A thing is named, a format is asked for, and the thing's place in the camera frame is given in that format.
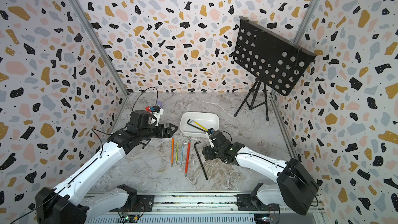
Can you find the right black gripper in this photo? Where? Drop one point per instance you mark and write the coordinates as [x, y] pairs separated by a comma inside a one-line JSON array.
[[206, 152]]

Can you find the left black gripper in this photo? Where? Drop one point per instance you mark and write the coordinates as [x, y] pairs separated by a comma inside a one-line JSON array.
[[168, 133]]

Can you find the large black hex key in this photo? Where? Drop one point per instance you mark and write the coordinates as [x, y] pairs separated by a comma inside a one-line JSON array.
[[199, 158]]

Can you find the thin dark grey hex key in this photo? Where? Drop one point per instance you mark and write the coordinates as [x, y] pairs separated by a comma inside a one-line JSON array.
[[193, 128]]

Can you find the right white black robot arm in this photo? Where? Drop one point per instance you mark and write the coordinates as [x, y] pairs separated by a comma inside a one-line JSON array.
[[296, 187]]

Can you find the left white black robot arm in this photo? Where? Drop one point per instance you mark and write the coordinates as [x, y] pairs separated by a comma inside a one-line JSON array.
[[66, 203]]

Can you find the orange sleeved hex key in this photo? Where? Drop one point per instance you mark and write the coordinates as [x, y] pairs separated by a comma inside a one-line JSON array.
[[172, 153]]

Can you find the green sleeved hex key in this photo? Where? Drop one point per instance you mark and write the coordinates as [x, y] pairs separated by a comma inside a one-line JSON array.
[[177, 149]]

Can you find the red sleeved hex key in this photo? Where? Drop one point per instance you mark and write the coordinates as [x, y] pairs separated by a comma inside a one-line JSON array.
[[188, 156]]

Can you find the blue sleeved hex key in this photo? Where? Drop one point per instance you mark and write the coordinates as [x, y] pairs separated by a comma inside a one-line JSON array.
[[182, 154]]

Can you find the white rectangular storage box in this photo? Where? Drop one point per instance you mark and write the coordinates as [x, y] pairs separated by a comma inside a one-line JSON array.
[[208, 120]]

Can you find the small clear purple object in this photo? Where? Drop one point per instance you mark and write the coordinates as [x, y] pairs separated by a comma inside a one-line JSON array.
[[159, 104]]

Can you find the black perforated music stand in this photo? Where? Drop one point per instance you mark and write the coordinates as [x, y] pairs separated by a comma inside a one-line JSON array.
[[274, 61]]

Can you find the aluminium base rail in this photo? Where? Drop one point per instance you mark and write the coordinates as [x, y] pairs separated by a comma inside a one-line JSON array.
[[194, 208]]

